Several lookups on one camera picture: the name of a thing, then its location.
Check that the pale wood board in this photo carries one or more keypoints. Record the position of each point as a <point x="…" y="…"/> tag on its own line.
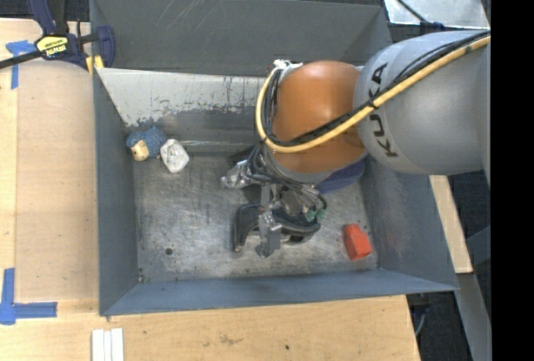
<point x="54" y="184"/>

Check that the black sunglasses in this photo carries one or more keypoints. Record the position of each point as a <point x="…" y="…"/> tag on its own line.
<point x="244" y="226"/>

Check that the white crumpled packet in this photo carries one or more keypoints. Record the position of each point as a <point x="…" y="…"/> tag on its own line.
<point x="174" y="156"/>

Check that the blue rounded object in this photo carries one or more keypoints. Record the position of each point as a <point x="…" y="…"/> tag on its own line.
<point x="342" y="180"/>

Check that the grey metal bin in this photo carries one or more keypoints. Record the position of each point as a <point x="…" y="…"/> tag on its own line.
<point x="187" y="226"/>

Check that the blue toy animal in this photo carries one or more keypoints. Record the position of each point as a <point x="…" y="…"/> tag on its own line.
<point x="150" y="140"/>

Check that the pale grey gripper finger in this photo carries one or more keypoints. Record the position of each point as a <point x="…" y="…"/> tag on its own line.
<point x="273" y="240"/>
<point x="264" y="226"/>

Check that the red-orange block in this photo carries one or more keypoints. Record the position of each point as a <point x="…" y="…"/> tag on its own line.
<point x="357" y="242"/>

